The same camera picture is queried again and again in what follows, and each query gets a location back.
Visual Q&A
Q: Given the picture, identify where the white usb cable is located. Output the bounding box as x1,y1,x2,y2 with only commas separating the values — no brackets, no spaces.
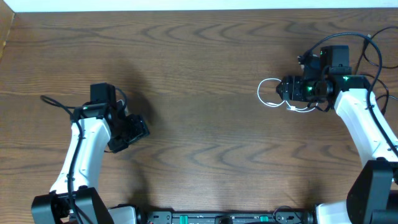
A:
256,77,318,113

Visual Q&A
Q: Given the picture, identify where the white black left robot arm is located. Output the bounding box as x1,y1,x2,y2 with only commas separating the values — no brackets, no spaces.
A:
31,100,149,223

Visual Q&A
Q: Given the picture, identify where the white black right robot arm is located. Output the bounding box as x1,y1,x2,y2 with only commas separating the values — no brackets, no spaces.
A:
276,55,397,223

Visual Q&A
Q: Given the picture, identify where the brown wooden side panel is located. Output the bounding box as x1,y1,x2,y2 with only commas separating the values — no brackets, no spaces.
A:
0,0,15,58

